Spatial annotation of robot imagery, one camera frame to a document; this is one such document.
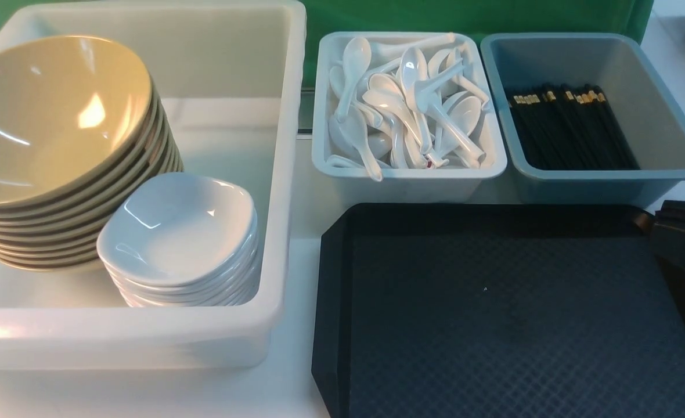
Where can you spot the stack of yellow noodle bowls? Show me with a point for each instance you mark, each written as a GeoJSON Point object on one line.
{"type": "Point", "coordinates": [81, 127]}

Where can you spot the blue plastic chopstick bin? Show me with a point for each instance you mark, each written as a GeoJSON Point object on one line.
{"type": "Point", "coordinates": [650, 118]}

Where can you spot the bundle of black chopsticks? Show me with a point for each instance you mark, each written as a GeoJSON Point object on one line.
{"type": "Point", "coordinates": [569, 128]}

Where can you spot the black plastic serving tray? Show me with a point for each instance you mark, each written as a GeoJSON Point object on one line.
{"type": "Point", "coordinates": [463, 310]}

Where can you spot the pile of white soup spoons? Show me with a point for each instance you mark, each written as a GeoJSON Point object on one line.
{"type": "Point", "coordinates": [406, 110]}

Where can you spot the white plastic spoon bin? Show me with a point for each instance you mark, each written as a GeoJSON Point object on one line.
{"type": "Point", "coordinates": [406, 180]}

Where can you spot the large white plastic tub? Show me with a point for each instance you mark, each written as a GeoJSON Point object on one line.
{"type": "Point", "coordinates": [78, 320]}

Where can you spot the stack of white sauce dishes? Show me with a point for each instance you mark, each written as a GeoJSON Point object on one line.
{"type": "Point", "coordinates": [183, 240]}

